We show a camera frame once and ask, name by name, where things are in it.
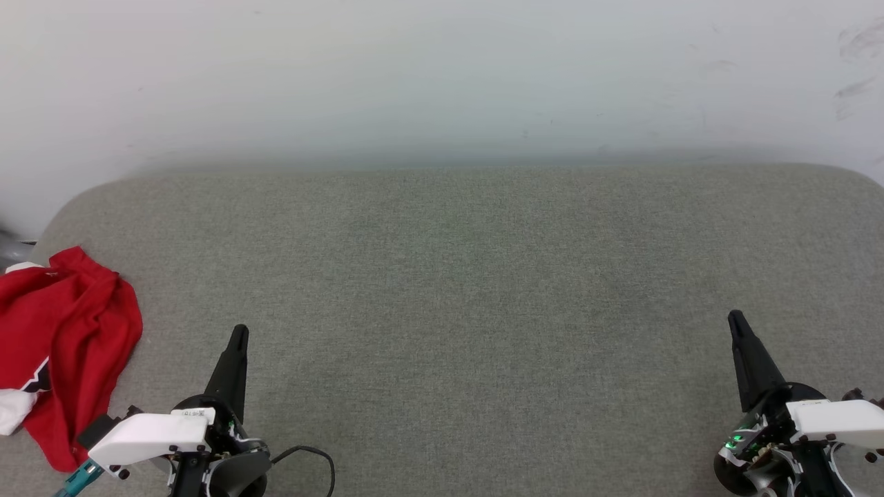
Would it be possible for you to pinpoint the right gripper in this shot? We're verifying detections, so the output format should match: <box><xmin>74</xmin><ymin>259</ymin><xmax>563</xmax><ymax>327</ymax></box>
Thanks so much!
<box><xmin>715</xmin><ymin>309</ymin><xmax>840</xmax><ymax>497</ymax></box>

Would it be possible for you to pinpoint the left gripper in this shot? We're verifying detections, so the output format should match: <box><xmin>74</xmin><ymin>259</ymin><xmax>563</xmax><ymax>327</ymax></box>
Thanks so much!
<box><xmin>170</xmin><ymin>324</ymin><xmax>271</xmax><ymax>497</ymax></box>

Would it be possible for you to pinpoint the red white jersey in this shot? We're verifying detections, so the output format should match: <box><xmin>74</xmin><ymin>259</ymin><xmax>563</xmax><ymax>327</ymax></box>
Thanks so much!
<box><xmin>0</xmin><ymin>246</ymin><xmax>144</xmax><ymax>473</ymax></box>

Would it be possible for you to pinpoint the thin black cable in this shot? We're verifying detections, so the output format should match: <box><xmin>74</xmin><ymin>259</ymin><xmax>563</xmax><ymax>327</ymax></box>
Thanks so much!
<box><xmin>269</xmin><ymin>445</ymin><xmax>336</xmax><ymax>497</ymax></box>

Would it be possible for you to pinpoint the teal cable connector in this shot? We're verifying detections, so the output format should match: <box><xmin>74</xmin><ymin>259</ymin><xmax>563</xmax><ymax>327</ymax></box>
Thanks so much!
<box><xmin>55</xmin><ymin>461</ymin><xmax>104</xmax><ymax>497</ymax></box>

